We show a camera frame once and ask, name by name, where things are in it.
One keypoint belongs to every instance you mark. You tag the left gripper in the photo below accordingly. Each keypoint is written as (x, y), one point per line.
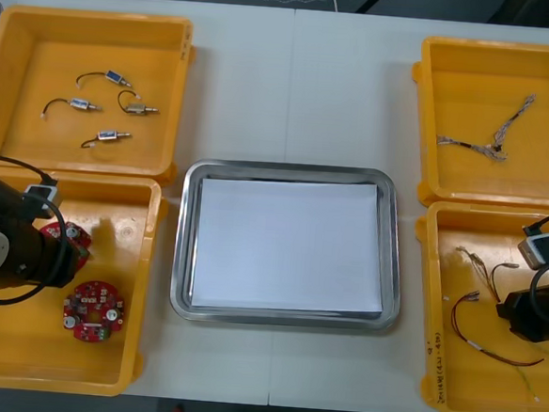
(61, 262)

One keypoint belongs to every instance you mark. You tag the steel tray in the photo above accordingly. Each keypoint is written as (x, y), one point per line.
(185, 237)

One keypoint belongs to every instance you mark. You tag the bare metal solenoid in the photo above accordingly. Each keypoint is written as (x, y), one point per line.
(137, 108)

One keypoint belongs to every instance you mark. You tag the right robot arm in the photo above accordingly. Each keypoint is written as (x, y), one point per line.
(542, 248)

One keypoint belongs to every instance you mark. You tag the round red circuit board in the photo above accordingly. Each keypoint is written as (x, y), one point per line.
(72, 234)
(93, 311)

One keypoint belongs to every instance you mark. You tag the white sheet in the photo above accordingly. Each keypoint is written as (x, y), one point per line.
(290, 245)

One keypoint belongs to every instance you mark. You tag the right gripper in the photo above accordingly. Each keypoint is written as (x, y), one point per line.
(540, 314)

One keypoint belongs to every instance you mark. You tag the solenoid with blue label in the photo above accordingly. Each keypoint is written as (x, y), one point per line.
(115, 77)
(107, 135)
(80, 104)

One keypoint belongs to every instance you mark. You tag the yellow-orange plastic bin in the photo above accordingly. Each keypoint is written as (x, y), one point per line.
(468, 394)
(33, 354)
(477, 69)
(32, 29)

